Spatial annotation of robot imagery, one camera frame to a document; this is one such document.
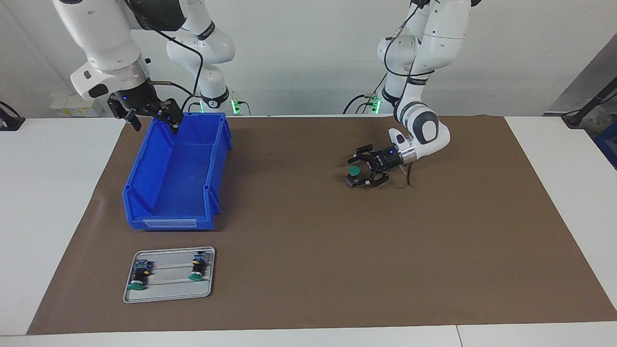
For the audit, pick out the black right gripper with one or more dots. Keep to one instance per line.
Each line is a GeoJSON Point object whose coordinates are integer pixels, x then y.
{"type": "Point", "coordinates": [132, 99]}

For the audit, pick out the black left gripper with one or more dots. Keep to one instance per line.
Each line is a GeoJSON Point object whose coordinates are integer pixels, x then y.
{"type": "Point", "coordinates": [388, 158]}

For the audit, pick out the green push button switch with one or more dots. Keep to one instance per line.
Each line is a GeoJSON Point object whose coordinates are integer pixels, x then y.
{"type": "Point", "coordinates": [354, 171]}
{"type": "Point", "coordinates": [139, 277]}
{"type": "Point", "coordinates": [196, 270]}

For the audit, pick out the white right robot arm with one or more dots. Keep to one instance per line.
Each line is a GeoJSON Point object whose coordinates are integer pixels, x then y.
{"type": "Point", "coordinates": [106, 43]}

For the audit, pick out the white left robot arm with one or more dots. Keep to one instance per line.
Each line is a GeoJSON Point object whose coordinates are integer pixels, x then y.
{"type": "Point", "coordinates": [429, 48]}

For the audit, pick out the blue plastic storage bin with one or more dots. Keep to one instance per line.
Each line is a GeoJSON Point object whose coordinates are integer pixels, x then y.
{"type": "Point", "coordinates": [173, 183]}

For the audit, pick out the white cardboard box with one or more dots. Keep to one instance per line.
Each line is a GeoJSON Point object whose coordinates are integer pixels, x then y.
{"type": "Point", "coordinates": [72, 103]}

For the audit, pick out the brown table mat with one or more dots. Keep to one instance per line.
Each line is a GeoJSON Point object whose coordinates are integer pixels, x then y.
{"type": "Point", "coordinates": [337, 265]}

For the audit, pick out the grey metal tray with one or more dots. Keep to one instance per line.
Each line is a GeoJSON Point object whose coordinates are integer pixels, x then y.
{"type": "Point", "coordinates": [168, 289]}

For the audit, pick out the black stand pole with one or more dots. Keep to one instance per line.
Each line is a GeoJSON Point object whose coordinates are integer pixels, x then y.
{"type": "Point", "coordinates": [590, 106]}

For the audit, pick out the blue crate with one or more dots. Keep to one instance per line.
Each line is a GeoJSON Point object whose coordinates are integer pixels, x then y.
{"type": "Point", "coordinates": [608, 144]}

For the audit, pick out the black clamp mount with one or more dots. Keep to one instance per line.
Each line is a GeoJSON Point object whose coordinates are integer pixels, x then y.
{"type": "Point", "coordinates": [9, 120]}

